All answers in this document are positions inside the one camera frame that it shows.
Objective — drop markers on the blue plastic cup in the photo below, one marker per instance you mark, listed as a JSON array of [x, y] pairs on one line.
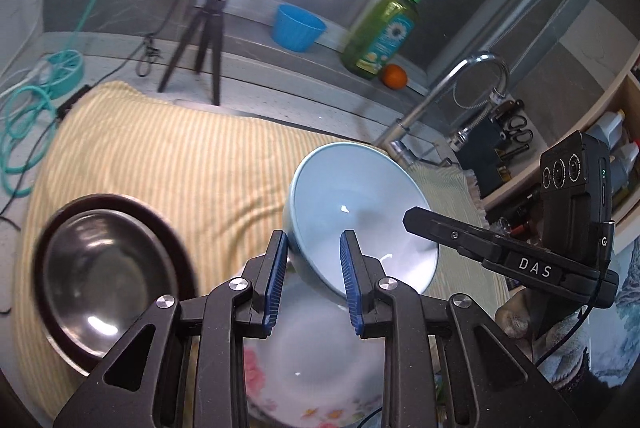
[[295, 30]]

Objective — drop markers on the black scissors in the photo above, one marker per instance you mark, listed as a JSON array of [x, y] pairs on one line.
[[520, 128]]

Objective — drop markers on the wooden shelf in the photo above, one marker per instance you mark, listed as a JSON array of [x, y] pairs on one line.
[[600, 108]]

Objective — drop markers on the white plastic bottle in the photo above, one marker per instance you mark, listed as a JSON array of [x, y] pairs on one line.
[[607, 128]]

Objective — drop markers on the blue white printed cloth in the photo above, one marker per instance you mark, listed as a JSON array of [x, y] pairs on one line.
[[625, 308]]

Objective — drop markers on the green soap bottle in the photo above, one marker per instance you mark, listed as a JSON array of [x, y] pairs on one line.
[[380, 38]]

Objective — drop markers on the black tripod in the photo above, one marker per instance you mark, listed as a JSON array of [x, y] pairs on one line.
[[216, 58]]

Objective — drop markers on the large steel bowl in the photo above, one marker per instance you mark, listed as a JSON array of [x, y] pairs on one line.
[[172, 233]]

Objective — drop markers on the green striped towel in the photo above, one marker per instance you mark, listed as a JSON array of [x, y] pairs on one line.
[[450, 188]]

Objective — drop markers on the person's right hand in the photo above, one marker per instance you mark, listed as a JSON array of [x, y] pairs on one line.
[[517, 315]]

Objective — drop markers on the dark blue utensil holder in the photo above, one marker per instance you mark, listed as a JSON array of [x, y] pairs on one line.
[[480, 148]]

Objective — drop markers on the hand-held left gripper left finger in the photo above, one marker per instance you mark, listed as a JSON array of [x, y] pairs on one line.
[[276, 278]]

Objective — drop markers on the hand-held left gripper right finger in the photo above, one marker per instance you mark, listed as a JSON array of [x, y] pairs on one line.
[[351, 278]]

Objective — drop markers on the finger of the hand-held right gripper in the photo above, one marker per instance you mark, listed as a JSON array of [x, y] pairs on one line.
[[450, 233]]

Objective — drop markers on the red bowl with steel inside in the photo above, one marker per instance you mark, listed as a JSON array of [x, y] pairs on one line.
[[100, 268]]

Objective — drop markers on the light blue bowl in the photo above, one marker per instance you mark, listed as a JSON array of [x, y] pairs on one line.
[[350, 188]]

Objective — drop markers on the large floral plate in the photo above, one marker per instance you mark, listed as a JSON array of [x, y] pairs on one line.
[[320, 358]]

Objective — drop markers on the steel faucet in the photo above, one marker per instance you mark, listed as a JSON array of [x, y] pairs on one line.
[[415, 113]]

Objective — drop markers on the yellow striped cloth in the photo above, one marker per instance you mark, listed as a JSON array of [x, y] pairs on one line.
[[175, 148]]

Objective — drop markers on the orange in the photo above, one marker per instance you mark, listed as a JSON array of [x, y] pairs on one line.
[[395, 76]]

